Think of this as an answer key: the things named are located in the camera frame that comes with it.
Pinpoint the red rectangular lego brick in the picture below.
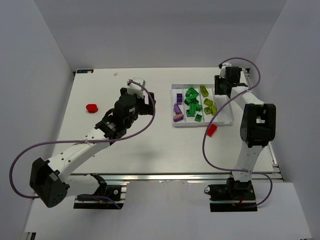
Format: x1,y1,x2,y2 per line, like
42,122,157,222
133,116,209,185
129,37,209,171
206,124,218,137

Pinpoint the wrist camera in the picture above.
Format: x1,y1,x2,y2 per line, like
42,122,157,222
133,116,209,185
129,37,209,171
126,77,146,99
218,63,226,78

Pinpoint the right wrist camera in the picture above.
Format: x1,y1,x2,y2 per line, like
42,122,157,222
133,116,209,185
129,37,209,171
218,63,226,78

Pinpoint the left blue table sticker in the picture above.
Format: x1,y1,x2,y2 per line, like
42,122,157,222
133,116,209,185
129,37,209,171
76,69,94,74

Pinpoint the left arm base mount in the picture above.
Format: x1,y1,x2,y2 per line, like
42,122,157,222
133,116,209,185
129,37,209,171
73,173,124,210

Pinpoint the lime and green lego stack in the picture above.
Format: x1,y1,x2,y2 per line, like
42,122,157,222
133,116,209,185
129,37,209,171
199,85,209,98

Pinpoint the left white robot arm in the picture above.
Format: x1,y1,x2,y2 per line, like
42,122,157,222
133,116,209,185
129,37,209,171
29,87,156,208

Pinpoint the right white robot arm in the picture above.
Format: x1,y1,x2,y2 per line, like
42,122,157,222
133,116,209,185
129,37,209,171
214,66,276,196

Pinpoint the lime small lego brick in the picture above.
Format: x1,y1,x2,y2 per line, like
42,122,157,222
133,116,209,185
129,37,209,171
203,105,217,116

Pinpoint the green lego brick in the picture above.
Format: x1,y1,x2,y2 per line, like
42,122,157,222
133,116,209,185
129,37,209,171
194,114,203,122

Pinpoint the green long lego plate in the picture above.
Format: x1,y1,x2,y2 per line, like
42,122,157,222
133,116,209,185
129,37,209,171
187,103,197,115

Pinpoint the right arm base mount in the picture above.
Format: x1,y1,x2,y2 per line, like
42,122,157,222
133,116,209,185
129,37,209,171
204,177,258,213

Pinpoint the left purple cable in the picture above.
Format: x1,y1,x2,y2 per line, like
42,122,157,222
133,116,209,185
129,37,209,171
8,79,156,210

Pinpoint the purple curved lego brick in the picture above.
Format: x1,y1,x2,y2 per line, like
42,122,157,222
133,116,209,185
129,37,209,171
173,103,182,115

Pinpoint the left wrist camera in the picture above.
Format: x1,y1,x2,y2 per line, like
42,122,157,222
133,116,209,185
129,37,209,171
126,77,146,99

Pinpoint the red rounded lego brick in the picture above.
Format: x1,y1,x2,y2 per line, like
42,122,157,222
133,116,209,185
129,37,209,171
85,103,99,114

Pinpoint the white divided tray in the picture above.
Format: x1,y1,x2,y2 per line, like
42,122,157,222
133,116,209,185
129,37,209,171
171,84,228,128

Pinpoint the green square lego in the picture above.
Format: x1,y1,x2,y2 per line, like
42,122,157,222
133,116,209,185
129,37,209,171
186,110,194,117

